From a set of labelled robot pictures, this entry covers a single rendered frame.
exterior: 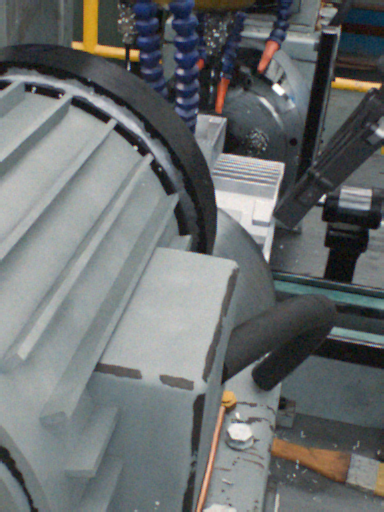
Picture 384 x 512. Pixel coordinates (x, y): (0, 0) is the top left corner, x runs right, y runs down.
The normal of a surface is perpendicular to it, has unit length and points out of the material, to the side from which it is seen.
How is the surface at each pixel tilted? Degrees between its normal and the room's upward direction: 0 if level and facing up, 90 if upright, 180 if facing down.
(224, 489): 0
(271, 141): 90
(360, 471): 0
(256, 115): 90
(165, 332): 0
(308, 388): 90
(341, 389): 90
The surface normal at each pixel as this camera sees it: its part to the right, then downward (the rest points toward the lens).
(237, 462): 0.09, -0.86
